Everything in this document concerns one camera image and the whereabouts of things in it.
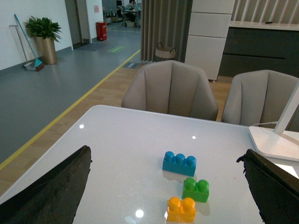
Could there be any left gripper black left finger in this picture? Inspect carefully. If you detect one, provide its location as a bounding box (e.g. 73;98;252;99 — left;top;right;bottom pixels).
0;146;92;224

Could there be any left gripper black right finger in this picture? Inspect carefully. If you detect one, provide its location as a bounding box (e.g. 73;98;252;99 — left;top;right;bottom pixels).
236;149;299;224

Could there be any yellow two-stud block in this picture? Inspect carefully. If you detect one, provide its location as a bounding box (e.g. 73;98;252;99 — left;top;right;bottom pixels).
166;197;196;223

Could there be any green two-stud block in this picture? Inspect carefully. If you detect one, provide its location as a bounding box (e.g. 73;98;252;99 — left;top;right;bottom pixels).
182;177;210;203

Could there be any blue three-stud block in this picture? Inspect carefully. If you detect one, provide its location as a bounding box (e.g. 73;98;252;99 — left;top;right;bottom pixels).
162;151;197;177

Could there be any white desk lamp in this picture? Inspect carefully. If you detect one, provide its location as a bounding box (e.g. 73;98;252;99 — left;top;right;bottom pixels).
249;85;299;161

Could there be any beige chair right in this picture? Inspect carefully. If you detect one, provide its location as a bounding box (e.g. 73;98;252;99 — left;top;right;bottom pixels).
221;70;299;129

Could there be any beige chair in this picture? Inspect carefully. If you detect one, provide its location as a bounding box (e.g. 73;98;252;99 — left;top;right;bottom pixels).
121;60;218;121
221;70;299;129

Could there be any teal broom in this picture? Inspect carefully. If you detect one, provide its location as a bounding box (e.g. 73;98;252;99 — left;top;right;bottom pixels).
14;14;44;72

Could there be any grey dustpan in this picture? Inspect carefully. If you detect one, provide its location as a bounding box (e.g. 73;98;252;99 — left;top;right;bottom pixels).
9;25;36;71

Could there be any dark counter cabinet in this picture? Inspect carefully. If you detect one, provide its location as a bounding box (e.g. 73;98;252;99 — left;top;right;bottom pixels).
218;23;299;77

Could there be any beige chair left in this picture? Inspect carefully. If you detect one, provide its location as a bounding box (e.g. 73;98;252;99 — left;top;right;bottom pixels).
121;60;218;121

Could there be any potted green plant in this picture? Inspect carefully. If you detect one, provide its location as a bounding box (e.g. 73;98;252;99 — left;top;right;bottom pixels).
24;16;61;65

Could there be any red bin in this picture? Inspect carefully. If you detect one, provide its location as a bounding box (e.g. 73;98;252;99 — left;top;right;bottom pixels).
96;21;107;41

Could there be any white drawer cabinet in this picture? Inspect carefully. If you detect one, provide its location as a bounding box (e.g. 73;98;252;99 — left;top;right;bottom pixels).
185;0;235;81

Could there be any beige curtain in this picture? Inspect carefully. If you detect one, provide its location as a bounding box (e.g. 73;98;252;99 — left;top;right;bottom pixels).
140;0;193;62

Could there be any woven basket with handles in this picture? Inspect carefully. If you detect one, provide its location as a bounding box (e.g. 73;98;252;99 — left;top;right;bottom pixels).
155;42;177;61

